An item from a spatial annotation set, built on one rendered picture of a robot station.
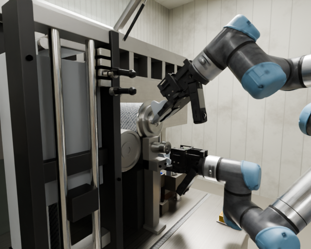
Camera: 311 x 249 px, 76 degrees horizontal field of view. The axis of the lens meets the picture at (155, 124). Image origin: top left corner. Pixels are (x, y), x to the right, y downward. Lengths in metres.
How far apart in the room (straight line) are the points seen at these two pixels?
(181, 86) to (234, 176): 0.29
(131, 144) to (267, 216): 0.39
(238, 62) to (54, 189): 0.43
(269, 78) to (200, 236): 0.50
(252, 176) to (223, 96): 2.66
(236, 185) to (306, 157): 2.49
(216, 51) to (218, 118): 2.75
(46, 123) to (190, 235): 0.55
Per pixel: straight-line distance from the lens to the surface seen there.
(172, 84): 0.56
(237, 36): 0.51
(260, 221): 0.56
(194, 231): 0.74
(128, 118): 0.66
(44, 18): 0.33
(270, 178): 3.20
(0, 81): 0.64
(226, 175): 0.61
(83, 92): 0.37
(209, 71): 0.52
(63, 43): 0.45
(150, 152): 0.63
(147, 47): 1.22
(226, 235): 0.75
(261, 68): 0.46
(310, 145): 3.04
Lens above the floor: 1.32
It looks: 7 degrees down
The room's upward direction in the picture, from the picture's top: straight up
